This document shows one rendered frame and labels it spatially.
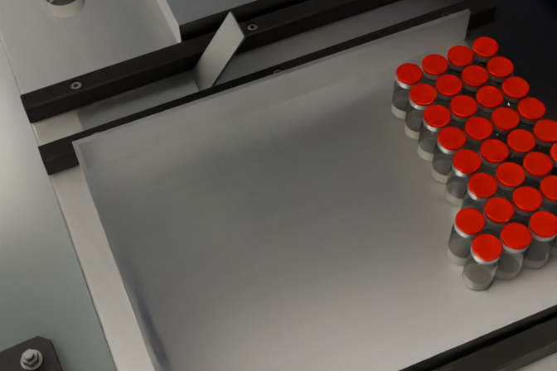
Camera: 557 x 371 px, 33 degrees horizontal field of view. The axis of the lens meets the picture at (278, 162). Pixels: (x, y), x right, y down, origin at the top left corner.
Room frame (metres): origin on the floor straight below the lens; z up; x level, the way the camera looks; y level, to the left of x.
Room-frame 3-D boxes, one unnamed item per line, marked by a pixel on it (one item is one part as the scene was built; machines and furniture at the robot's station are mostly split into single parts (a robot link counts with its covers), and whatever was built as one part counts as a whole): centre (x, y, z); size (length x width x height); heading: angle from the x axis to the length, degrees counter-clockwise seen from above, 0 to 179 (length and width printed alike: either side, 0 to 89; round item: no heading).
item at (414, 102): (0.39, -0.13, 0.90); 0.18 x 0.02 x 0.05; 21
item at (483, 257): (0.31, -0.14, 0.90); 0.02 x 0.02 x 0.05
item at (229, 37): (0.49, 0.09, 0.91); 0.14 x 0.03 x 0.06; 112
